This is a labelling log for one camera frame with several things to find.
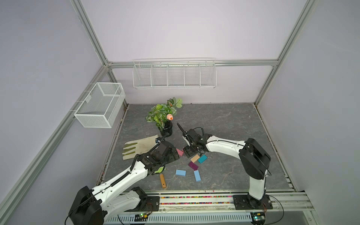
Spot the tan wooden block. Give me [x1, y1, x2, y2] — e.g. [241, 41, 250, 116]
[190, 154, 200, 163]

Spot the teal block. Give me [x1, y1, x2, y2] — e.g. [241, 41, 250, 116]
[197, 155, 207, 164]

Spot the light blue block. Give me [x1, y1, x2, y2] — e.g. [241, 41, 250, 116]
[175, 169, 186, 176]
[194, 170, 201, 182]

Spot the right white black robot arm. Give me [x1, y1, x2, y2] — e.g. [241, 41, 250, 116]
[181, 129, 272, 203]

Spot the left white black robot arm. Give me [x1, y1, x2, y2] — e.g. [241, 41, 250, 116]
[67, 141, 179, 225]

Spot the pink block left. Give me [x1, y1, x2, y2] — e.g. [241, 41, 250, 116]
[176, 149, 184, 157]

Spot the purple block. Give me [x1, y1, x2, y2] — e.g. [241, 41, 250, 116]
[188, 161, 199, 171]

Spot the beige garden glove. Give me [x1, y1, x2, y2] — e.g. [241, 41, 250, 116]
[122, 135, 159, 160]

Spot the green artificial plant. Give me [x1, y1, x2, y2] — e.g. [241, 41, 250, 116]
[145, 97, 183, 131]

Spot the black corrugated cable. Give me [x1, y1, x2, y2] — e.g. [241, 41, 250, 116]
[176, 122, 188, 138]

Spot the green garden fork wooden handle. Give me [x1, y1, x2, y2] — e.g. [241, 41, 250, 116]
[155, 166, 167, 188]

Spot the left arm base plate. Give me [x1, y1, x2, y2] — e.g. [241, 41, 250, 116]
[126, 196, 160, 212]

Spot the white slotted cable duct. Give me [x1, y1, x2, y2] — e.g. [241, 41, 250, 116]
[104, 212, 253, 225]

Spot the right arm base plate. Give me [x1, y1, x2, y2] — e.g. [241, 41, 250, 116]
[232, 195, 273, 210]

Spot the white wire basket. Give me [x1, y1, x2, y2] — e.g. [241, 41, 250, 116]
[74, 82, 126, 128]

